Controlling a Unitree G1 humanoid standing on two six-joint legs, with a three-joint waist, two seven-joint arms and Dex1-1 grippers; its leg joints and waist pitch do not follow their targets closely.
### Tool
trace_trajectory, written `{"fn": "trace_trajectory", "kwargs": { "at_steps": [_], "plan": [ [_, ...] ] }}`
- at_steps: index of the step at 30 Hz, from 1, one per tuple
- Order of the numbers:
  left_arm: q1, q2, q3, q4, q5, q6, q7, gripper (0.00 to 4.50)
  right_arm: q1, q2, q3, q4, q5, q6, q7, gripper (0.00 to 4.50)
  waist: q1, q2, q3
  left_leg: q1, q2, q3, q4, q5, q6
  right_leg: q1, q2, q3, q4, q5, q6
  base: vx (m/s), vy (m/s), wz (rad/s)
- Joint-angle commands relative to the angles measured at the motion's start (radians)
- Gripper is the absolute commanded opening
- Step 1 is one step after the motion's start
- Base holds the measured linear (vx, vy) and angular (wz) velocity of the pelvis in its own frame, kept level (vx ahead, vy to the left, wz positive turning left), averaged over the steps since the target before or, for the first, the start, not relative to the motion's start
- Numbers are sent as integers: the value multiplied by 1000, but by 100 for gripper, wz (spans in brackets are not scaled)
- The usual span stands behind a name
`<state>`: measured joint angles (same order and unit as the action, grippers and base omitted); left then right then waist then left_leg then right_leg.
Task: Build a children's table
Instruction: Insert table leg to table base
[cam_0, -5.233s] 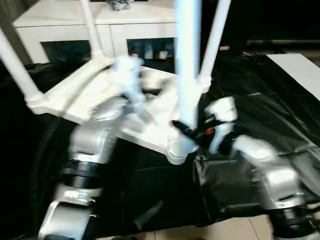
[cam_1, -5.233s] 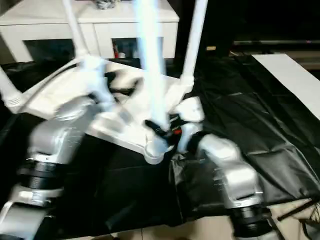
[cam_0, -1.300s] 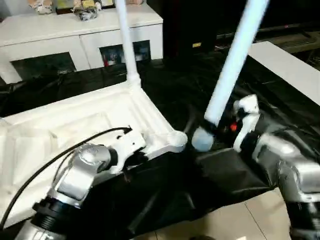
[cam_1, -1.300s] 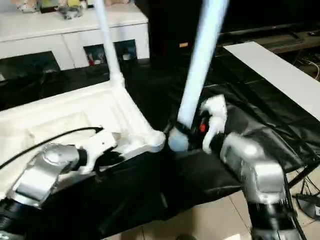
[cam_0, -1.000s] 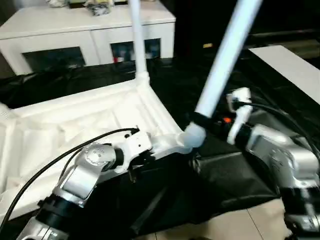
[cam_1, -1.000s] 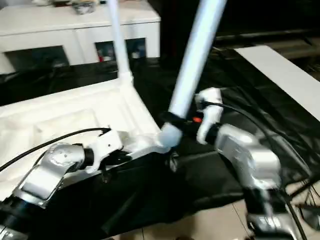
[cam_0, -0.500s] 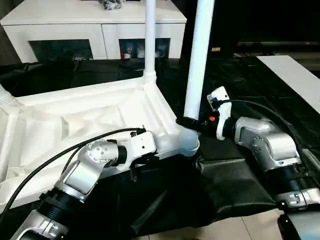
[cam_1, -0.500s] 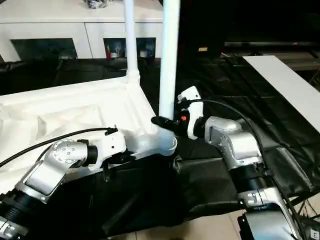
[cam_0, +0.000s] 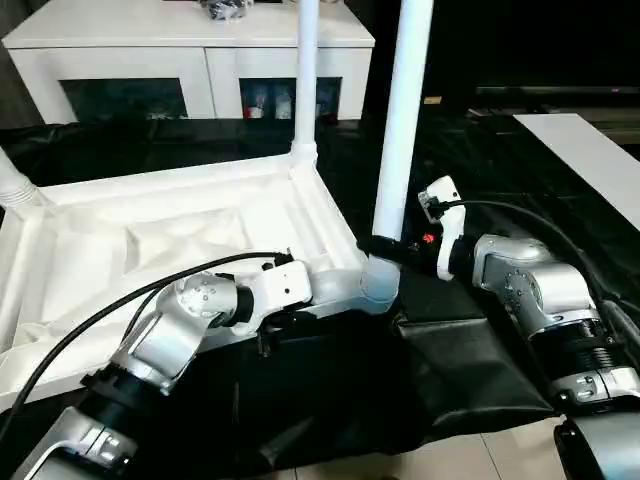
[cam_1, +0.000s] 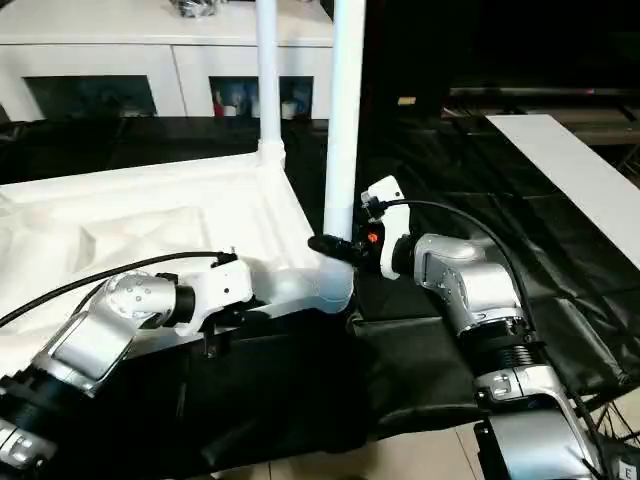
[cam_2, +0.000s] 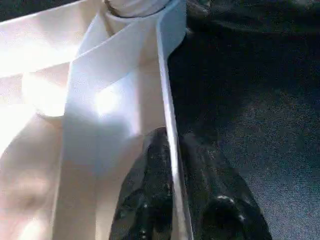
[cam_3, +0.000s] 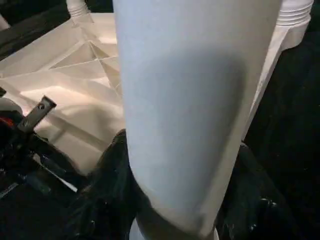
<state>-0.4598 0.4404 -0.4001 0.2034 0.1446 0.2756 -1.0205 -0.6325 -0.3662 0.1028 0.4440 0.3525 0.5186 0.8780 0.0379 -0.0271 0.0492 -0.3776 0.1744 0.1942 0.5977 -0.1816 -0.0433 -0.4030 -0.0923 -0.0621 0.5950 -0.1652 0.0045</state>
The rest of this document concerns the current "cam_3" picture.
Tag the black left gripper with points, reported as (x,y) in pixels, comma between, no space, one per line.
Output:
(27,150)

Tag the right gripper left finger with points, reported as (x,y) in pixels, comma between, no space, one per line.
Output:
(107,200)

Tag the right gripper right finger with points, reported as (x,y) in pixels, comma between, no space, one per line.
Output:
(250,207)

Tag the white plastic table top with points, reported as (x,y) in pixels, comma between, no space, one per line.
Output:
(62,75)

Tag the black table mat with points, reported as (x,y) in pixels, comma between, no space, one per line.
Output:
(295,112)

